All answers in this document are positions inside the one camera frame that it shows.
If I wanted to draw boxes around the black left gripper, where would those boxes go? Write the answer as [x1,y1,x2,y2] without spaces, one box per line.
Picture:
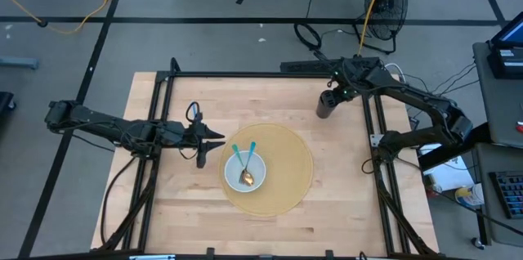
[166,117,227,169]

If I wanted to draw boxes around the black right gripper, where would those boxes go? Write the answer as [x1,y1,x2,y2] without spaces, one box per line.
[320,67,363,110]

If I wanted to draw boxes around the black cylindrical cup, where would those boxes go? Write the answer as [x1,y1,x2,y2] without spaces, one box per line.
[316,90,341,120]

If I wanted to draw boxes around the teal-handled fork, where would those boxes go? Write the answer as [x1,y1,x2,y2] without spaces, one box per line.
[230,143,256,187]

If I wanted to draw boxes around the teal-handled gold spoon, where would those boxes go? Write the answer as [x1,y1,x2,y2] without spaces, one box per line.
[238,141,257,186]

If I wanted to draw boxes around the white round bowl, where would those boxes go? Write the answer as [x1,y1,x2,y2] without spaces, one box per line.
[223,150,267,194]

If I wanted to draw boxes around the black power strip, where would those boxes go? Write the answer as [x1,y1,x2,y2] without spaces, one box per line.
[279,56,384,75]

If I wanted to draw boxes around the round woven yellow placemat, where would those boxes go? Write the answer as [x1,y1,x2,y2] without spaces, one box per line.
[217,123,315,217]

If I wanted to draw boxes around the black floor fan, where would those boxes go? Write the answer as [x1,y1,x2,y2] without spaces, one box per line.
[353,0,409,56]

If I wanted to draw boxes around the white paper sheet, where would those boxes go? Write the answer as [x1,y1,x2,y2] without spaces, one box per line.
[422,149,476,192]

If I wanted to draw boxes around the grey keyboard desk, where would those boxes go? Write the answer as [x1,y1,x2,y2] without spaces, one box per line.
[472,143,523,249]

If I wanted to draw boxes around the grey side table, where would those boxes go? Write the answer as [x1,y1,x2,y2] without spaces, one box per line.
[472,41,523,149]

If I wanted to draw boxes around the yellow and blue container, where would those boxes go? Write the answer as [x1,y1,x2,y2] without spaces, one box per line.
[454,184,486,208]

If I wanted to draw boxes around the black box with white labels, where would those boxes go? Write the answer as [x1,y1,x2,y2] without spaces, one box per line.
[486,42,523,80]

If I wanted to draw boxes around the black monitor with blue screen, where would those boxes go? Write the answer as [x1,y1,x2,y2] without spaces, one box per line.
[489,10,523,48]

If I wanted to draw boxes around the black keyboard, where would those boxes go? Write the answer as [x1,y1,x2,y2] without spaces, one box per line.
[489,169,523,220]

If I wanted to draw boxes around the grey floor bar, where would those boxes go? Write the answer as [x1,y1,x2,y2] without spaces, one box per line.
[0,55,40,70]

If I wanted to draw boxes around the black wheeled object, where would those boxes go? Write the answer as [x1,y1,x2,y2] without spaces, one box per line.
[0,91,17,124]

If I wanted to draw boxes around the black coiled cable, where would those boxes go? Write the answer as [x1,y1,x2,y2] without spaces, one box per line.
[293,22,328,60]

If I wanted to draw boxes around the black aluminium table frame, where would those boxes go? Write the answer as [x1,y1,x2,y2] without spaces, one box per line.
[92,57,440,260]

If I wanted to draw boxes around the white cable by power strip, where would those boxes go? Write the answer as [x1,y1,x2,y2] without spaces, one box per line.
[382,62,409,85]

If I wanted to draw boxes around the yellow cable by fan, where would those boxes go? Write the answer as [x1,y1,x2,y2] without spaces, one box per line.
[357,0,389,56]

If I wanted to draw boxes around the thin black cables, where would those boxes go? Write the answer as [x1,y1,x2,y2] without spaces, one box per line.
[402,60,480,97]

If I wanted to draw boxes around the black cable loop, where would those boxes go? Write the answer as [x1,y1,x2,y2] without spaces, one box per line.
[99,155,140,249]

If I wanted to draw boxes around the silver metal bracket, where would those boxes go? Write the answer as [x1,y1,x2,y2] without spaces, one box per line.
[128,254,177,260]

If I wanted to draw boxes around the yellow extension cable with plug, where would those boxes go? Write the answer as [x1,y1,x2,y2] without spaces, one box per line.
[0,0,115,35]

